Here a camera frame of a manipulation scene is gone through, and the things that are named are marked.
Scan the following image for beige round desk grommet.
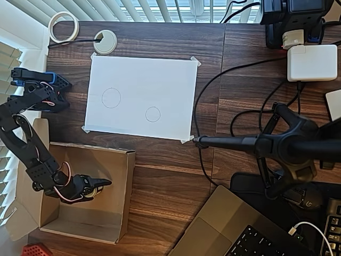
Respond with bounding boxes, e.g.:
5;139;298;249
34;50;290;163
93;30;118;55

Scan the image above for large white power adapter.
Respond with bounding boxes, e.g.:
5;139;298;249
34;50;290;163
287;44;338;82

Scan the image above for blue plug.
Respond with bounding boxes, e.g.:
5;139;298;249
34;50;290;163
305;25;322;44

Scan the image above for beige masking tape roll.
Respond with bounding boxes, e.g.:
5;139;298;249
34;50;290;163
48;12;80;43

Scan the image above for red leader robot arm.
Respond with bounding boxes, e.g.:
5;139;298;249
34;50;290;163
21;244;51;256

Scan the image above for black power strip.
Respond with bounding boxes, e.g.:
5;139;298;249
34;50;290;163
259;12;327;50

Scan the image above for black plug adapter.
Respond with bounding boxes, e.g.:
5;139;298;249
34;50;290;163
262;0;290;14

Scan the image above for thin black cable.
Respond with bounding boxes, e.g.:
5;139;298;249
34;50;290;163
47;37;103;49

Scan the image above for long black cable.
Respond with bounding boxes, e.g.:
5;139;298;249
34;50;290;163
192;56;288;187

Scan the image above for grey laptop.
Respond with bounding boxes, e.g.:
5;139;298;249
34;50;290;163
167;185;318;256

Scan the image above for white paper sheet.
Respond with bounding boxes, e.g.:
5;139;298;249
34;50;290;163
84;55;198;141

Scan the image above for flat silver grey device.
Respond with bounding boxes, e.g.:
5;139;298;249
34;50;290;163
324;89;341;122

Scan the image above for looped black cable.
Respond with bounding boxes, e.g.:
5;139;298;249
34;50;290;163
230;79;304;138

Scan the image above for black mouse pad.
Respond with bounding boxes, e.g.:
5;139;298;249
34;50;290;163
230;172;341;241

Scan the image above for black keyboard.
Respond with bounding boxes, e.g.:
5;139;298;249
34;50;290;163
323;197;341;256

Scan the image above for black tripod stand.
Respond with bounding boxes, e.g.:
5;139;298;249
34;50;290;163
191;102;341;201

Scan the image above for black power brick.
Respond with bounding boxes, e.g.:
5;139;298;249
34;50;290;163
289;0;327;13

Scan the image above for black cable at window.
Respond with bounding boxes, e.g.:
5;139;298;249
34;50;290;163
222;0;262;24

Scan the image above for white charging cable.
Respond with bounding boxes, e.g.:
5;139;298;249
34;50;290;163
289;221;335;256

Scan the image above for white vertical window blinds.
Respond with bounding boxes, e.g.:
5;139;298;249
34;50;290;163
0;41;27;237
15;0;263;24

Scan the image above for small white plug adapter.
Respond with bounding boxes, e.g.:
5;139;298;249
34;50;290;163
281;29;305;50

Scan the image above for open brown cardboard box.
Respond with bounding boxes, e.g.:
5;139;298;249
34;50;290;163
4;117;136;245

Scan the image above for black computer mouse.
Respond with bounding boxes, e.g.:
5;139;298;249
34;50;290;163
283;183;327;210

